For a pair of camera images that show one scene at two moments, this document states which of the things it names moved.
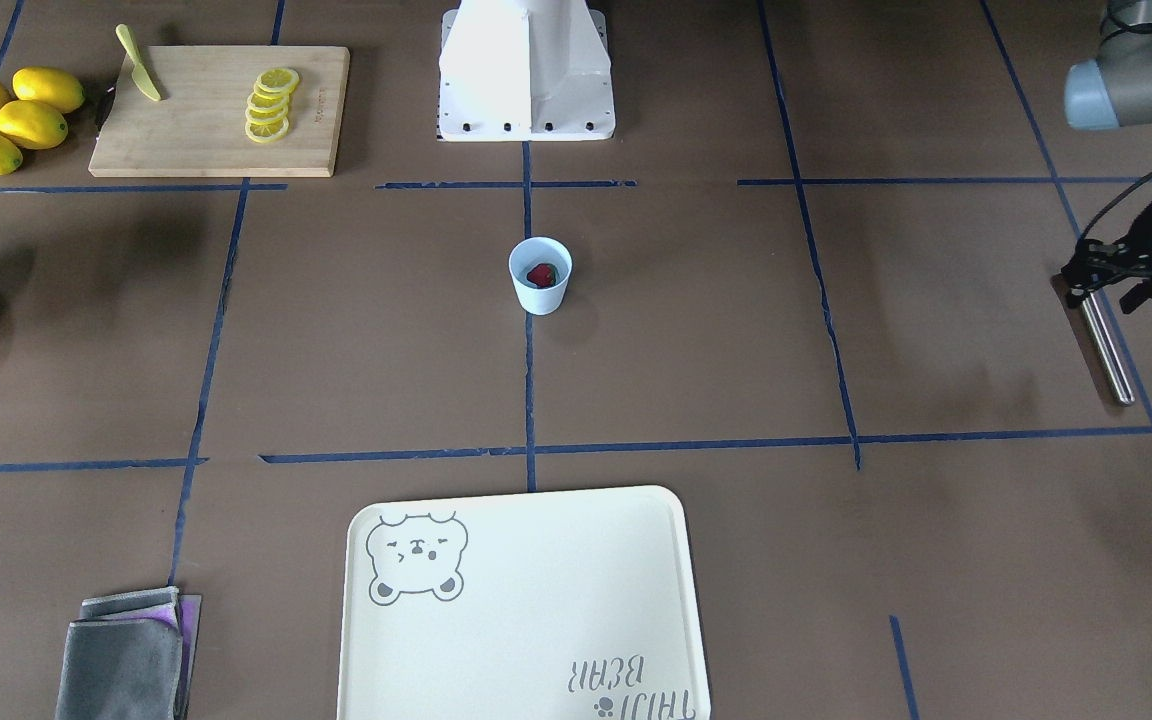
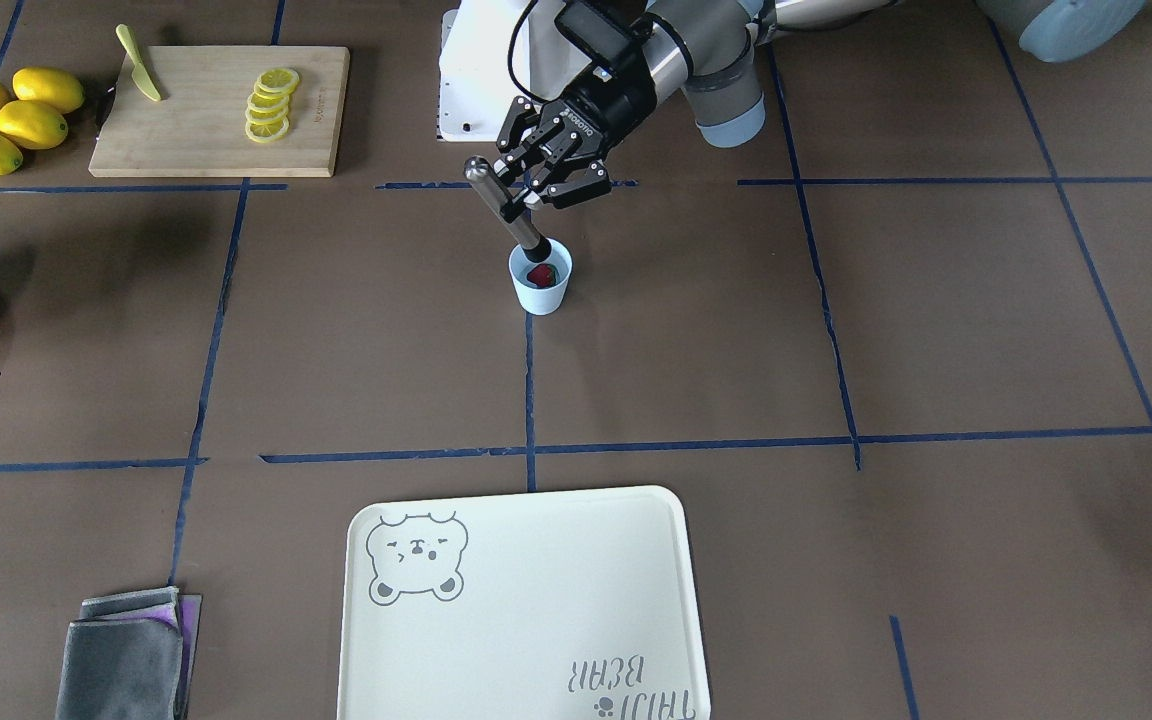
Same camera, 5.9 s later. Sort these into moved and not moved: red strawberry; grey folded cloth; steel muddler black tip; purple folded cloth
Moved: steel muddler black tip
Not moved: purple folded cloth; grey folded cloth; red strawberry
